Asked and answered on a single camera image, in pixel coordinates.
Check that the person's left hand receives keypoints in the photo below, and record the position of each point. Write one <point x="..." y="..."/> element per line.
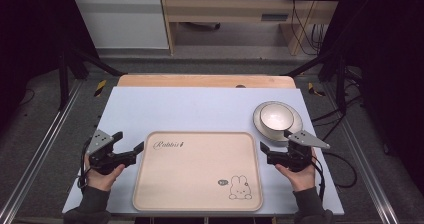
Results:
<point x="103" y="180"/>

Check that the aluminium floor rail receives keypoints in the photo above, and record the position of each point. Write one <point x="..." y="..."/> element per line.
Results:
<point x="363" y="157"/>
<point x="40" y="150"/>

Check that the white cabinet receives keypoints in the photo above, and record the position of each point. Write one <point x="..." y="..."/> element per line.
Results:
<point x="123" y="24"/>

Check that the beige tray with rabbit print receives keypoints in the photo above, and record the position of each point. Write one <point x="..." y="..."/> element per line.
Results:
<point x="196" y="174"/>

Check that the wooden desk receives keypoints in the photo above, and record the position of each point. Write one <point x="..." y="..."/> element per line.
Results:
<point x="233" y="10"/>

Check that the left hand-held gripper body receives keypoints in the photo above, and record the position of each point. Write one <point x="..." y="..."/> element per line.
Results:
<point x="100" y="143"/>

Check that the white bowl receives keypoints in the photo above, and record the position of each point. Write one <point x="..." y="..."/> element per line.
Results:
<point x="276" y="116"/>

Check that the dark curtain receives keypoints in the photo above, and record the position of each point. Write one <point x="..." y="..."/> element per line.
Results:
<point x="30" y="34"/>
<point x="390" y="67"/>

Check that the black frame strut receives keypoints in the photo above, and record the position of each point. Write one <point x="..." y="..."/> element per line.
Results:
<point x="313" y="62"/>
<point x="96" y="62"/>

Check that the grey round plate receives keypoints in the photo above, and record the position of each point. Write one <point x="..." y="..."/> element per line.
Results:
<point x="296" y="120"/>

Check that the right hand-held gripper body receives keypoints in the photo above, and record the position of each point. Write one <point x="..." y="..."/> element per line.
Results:
<point x="301" y="144"/>

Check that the yellow black floor tape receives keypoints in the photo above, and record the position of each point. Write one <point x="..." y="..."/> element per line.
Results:
<point x="100" y="88"/>
<point x="315" y="90"/>

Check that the wooden table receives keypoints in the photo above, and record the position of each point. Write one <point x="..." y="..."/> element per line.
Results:
<point x="200" y="80"/>

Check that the person's right hand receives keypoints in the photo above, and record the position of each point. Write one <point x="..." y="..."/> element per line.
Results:
<point x="301" y="179"/>

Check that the light blue table mat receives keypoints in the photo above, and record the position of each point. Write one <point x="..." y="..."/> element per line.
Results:
<point x="186" y="110"/>

